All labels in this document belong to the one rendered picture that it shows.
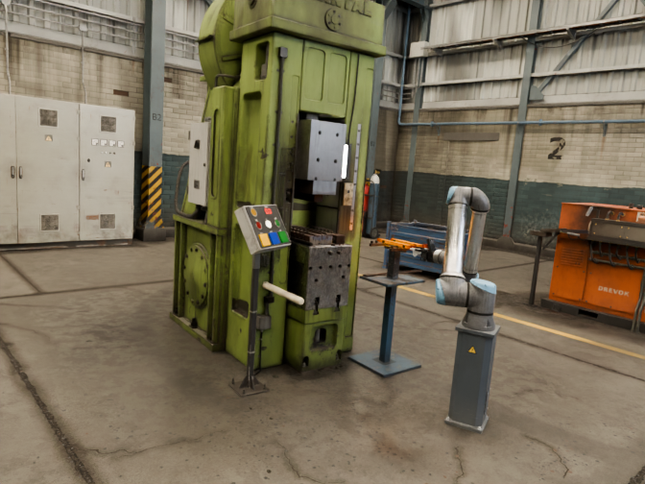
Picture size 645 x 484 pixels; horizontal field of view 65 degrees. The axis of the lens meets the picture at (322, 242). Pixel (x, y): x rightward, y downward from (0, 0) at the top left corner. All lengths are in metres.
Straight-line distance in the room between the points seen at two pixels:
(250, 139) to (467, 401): 2.26
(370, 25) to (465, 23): 8.85
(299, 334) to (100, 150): 5.40
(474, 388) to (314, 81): 2.24
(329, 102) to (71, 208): 5.31
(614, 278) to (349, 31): 3.98
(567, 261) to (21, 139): 7.12
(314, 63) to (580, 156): 7.79
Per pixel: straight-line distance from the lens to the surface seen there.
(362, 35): 3.90
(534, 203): 11.08
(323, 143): 3.49
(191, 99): 9.61
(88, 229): 8.33
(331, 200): 3.86
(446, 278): 3.04
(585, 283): 6.42
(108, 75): 9.07
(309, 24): 3.63
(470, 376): 3.15
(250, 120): 3.74
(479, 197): 3.22
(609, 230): 6.12
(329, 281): 3.59
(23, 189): 8.04
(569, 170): 10.83
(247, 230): 3.00
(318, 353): 3.72
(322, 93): 3.67
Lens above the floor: 1.47
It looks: 9 degrees down
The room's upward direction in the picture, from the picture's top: 4 degrees clockwise
